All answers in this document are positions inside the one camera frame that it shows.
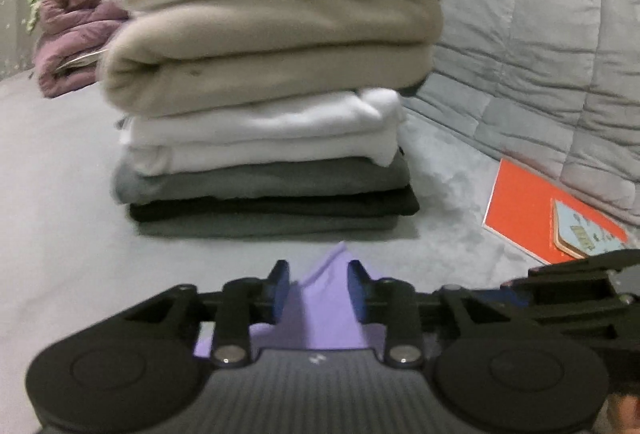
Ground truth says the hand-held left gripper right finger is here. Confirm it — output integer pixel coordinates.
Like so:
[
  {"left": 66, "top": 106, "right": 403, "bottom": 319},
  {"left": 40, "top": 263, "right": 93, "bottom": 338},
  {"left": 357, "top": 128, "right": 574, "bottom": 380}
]
[{"left": 347, "top": 259, "right": 528, "bottom": 367}]

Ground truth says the small blue notebook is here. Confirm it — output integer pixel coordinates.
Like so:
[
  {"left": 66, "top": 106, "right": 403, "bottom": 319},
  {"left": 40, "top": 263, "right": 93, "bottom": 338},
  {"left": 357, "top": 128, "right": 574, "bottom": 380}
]
[{"left": 550, "top": 198, "right": 628, "bottom": 260}]

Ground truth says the stack of folded clothes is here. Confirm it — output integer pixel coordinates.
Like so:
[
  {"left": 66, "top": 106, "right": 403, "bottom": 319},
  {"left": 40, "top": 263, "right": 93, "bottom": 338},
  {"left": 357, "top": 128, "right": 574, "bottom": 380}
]
[{"left": 97, "top": 0, "right": 463, "bottom": 237}]

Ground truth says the grey quilted blanket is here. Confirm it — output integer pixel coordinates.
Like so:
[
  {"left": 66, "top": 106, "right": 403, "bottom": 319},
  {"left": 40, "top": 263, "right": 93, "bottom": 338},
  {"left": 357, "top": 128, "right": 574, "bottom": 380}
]
[{"left": 250, "top": 0, "right": 640, "bottom": 227}]

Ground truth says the mauve rolled quilt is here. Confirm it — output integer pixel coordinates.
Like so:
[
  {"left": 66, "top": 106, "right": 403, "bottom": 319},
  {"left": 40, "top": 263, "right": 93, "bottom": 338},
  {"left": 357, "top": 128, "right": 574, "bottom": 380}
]
[{"left": 32, "top": 0, "right": 136, "bottom": 100}]

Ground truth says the grey star-patterned curtain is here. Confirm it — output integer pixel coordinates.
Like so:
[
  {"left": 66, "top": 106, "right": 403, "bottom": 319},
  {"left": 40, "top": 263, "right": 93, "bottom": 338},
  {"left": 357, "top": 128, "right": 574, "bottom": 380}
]
[{"left": 0, "top": 0, "right": 56, "bottom": 80}]

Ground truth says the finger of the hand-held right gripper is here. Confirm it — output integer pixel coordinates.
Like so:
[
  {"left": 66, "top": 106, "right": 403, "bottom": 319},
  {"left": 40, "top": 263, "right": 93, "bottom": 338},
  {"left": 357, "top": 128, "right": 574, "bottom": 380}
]
[{"left": 472, "top": 249, "right": 640, "bottom": 355}]

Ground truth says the purple long-sleeved top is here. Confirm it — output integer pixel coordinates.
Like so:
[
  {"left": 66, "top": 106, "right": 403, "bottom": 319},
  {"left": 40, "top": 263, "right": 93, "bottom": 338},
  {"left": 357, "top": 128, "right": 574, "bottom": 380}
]
[{"left": 192, "top": 241, "right": 386, "bottom": 360}]

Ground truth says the orange book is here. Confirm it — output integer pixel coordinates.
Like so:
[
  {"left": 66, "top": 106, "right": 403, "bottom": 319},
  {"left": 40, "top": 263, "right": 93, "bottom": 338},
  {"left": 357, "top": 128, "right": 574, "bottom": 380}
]
[{"left": 481, "top": 157, "right": 630, "bottom": 266}]

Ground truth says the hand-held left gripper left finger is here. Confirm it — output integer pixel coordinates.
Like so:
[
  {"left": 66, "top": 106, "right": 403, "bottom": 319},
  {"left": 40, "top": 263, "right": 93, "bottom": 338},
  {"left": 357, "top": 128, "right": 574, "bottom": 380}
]
[{"left": 107, "top": 259, "right": 291, "bottom": 367}]

